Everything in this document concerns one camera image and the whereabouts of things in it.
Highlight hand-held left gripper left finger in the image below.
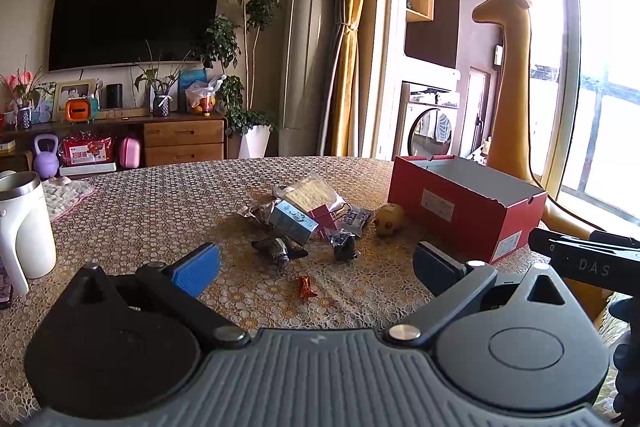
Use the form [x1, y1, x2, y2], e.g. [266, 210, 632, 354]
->
[65, 243, 251, 350]

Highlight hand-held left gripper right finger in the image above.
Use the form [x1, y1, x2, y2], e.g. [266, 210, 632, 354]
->
[385, 241, 581, 348]

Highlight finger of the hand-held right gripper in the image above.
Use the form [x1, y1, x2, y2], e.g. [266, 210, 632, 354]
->
[529, 227, 596, 256]

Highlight red cardboard box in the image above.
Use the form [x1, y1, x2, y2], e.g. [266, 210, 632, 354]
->
[387, 155, 549, 265]

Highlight yellow pig toy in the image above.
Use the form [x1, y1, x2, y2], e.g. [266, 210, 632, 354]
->
[374, 203, 406, 236]

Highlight dark foil wrapper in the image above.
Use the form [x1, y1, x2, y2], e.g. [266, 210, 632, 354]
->
[251, 236, 309, 264]

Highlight light blue carton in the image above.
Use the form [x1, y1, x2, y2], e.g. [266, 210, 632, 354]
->
[269, 200, 319, 245]

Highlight red candy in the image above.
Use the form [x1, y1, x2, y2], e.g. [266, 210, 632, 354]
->
[295, 276, 319, 300]

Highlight packaged bread slice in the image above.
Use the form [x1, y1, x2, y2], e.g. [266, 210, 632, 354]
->
[272, 173, 346, 212]

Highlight person's right hand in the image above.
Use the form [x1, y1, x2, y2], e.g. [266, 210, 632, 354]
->
[610, 297, 640, 413]

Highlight wooden television cabinet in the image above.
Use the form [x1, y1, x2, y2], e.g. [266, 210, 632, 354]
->
[0, 112, 228, 168]

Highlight pink hard case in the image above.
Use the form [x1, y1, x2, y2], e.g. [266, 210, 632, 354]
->
[118, 136, 142, 169]

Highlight washing machine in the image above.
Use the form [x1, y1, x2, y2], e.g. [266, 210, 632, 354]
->
[395, 82, 463, 158]

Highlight potted tree white pot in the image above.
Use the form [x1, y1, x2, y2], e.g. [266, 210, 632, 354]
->
[192, 0, 281, 159]

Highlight bag of white sachets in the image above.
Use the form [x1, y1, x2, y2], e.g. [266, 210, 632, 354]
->
[42, 177, 96, 220]

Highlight tan giraffe figure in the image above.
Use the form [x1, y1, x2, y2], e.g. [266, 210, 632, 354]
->
[472, 0, 613, 323]

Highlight red gift package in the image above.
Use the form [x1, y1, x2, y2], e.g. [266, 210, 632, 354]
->
[59, 132, 118, 175]

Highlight bamboo plant in vase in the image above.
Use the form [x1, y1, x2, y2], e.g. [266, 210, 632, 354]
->
[131, 42, 193, 118]

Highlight plastic bag of fruit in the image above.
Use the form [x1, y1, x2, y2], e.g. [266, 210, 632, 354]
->
[185, 76, 228, 116]

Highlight white mug steel rim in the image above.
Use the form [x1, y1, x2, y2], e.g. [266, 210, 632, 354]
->
[0, 171, 57, 297]

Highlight purple kettlebell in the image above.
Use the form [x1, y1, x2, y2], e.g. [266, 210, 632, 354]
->
[32, 133, 61, 179]

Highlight blue picture board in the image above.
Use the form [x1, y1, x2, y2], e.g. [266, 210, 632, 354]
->
[178, 68, 208, 112]

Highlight orange box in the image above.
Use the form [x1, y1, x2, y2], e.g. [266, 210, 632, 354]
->
[65, 97, 92, 122]

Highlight golden curtain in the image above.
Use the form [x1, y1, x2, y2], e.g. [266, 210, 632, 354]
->
[330, 0, 383, 158]

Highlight illustrated picture card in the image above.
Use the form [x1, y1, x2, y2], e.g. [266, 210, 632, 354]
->
[32, 82, 57, 122]

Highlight pink flowers in vase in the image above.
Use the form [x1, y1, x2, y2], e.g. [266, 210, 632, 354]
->
[0, 69, 46, 130]

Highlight standing air conditioner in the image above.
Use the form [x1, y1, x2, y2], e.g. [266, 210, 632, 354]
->
[278, 0, 337, 158]

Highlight flat screen television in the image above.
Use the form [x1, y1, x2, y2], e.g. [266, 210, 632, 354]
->
[48, 0, 222, 72]

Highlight photo frame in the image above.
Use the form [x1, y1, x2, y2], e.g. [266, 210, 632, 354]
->
[52, 78, 98, 122]

